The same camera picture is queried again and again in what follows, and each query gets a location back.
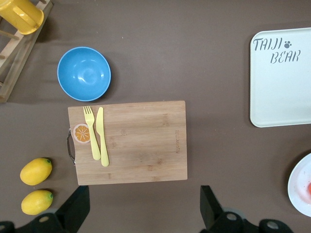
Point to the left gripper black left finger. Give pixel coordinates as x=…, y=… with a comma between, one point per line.
x=73, y=211

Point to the yellow lemon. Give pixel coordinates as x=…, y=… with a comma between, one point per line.
x=36, y=202
x=36, y=171

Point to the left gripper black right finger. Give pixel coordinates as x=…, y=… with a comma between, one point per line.
x=211, y=213

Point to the bamboo cutting board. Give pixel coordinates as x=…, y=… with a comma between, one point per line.
x=141, y=150

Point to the yellow plastic knife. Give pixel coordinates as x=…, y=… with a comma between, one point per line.
x=102, y=140

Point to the blue bowl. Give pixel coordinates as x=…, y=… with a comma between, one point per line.
x=83, y=74

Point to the orange mandarin fruit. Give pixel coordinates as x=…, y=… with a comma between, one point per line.
x=309, y=189

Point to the toy orange slice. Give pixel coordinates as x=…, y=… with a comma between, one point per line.
x=81, y=133

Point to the yellow plastic fork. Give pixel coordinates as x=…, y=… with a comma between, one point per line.
x=93, y=140

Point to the white round plate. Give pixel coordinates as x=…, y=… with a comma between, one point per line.
x=298, y=184

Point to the yellow plastic mug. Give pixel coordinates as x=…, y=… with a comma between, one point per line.
x=17, y=14

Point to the wooden peg drying rack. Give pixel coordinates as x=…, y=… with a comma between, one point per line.
x=17, y=63

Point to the cream bear print tray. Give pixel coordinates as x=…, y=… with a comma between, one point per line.
x=279, y=92

